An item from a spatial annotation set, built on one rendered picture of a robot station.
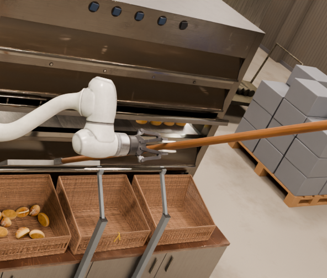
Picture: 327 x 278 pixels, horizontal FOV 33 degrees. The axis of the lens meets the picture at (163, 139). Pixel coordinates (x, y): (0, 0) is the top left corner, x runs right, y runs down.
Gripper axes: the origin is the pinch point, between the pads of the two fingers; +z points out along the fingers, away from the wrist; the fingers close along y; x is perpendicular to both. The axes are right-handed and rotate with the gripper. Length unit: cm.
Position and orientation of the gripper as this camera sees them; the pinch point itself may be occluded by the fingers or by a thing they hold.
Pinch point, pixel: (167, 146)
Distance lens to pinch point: 220.1
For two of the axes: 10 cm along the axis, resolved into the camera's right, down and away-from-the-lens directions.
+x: 6.1, -0.9, -7.9
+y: 0.2, 9.9, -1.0
